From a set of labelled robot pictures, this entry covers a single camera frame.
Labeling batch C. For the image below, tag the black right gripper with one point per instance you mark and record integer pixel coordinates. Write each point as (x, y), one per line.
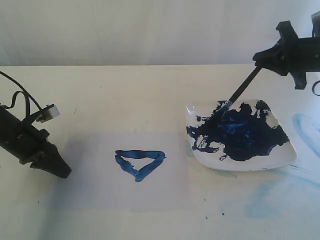
(297, 56)

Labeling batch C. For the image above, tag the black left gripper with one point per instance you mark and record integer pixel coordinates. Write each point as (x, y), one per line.
(31, 145)

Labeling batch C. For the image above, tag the black paintbrush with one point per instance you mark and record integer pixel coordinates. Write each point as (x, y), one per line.
(217, 117)

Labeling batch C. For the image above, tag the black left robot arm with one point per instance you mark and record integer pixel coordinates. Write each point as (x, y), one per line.
(8, 119)

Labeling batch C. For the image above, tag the white sheet of paper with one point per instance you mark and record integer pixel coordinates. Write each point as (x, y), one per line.
(135, 171)

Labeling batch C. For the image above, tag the white square paint plate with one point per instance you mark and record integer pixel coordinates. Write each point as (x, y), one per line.
(248, 138)

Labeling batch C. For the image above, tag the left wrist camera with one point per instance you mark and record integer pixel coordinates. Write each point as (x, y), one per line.
(48, 113)

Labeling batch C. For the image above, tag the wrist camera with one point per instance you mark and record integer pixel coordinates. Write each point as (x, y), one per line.
(48, 113)
(315, 18)

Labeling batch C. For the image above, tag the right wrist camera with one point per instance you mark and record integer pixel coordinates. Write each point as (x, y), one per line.
(315, 18)

